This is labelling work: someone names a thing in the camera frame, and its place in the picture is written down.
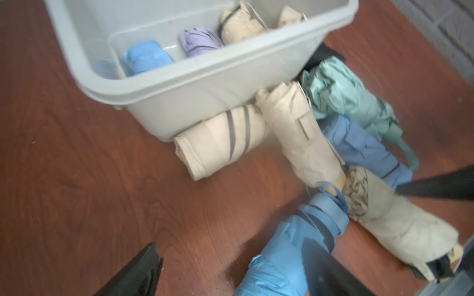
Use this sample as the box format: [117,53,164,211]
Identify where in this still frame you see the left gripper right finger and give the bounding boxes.
[302,239,374,296]

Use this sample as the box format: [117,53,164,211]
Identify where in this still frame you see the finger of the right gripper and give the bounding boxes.
[395,165,474,202]

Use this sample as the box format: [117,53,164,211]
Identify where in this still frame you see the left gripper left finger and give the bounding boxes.
[95,242,164,296]

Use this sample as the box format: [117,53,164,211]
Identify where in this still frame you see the light blue umbrella front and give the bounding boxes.
[235,182,349,296]

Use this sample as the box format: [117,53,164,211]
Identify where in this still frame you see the beige umbrella black stripes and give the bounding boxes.
[174,104,269,181]

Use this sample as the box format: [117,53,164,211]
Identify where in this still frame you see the white plastic storage box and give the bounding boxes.
[45,1,359,142]

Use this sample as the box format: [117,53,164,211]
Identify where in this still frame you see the lilac umbrella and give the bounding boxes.
[179,27,224,58]

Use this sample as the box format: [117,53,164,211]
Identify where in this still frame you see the periwinkle blue umbrella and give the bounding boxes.
[320,115,413,188]

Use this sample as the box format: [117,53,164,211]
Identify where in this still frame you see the mint green umbrella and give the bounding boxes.
[300,56,420,170]

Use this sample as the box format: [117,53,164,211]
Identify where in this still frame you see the beige umbrella black handle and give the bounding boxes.
[342,166,464,283]

